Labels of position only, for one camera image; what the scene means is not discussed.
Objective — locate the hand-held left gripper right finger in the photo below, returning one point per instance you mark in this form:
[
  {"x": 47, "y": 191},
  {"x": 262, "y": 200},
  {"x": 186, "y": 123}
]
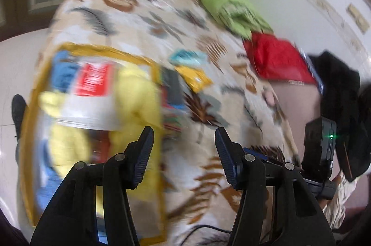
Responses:
[{"x": 229, "y": 159}]

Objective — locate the green folded blanket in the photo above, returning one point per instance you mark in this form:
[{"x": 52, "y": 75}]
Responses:
[{"x": 226, "y": 6}]

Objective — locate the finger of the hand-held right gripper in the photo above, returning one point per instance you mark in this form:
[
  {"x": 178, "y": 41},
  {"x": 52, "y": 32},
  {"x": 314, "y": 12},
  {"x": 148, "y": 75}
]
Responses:
[{"x": 256, "y": 153}]

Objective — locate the clear storage bag yellow trim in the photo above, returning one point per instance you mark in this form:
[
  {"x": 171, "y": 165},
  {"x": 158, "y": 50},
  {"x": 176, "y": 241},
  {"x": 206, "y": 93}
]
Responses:
[{"x": 95, "y": 124}]

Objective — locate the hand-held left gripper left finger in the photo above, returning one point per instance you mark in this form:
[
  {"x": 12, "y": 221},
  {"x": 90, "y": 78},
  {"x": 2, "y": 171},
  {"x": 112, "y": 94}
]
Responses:
[{"x": 142, "y": 159}]

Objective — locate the leaf printed blanket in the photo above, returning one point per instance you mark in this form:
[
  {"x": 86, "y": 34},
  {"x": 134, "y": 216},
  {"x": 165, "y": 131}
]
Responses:
[{"x": 179, "y": 40}]

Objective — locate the red and white packet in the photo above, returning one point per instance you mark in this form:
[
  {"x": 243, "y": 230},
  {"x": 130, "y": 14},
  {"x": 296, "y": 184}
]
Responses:
[{"x": 92, "y": 80}]

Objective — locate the yellow cloth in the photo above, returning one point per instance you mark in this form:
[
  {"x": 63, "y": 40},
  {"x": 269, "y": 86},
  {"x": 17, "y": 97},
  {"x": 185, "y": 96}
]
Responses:
[{"x": 133, "y": 101}]

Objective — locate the dark grey cloth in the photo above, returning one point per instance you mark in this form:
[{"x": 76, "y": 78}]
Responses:
[{"x": 174, "y": 86}]

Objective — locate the wall switch plate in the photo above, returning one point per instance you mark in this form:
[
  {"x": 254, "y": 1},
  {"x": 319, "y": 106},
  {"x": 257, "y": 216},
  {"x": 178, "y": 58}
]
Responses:
[{"x": 358, "y": 16}]

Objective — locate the blue cloth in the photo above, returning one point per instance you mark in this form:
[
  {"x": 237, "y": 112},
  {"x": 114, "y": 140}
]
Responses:
[{"x": 63, "y": 72}]

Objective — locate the red cloth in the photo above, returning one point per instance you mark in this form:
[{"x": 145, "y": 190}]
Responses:
[{"x": 275, "y": 59}]

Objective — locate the black cloth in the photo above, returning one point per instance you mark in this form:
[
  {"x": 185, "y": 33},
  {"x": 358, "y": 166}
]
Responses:
[{"x": 337, "y": 86}]

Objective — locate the teal packet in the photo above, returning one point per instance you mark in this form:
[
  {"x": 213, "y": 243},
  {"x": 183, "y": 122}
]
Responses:
[{"x": 187, "y": 58}]

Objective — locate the yellow packet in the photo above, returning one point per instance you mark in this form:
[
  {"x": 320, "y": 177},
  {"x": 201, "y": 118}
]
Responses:
[{"x": 194, "y": 77}]

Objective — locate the person's black shoe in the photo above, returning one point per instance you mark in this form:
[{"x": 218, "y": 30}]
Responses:
[{"x": 18, "y": 114}]

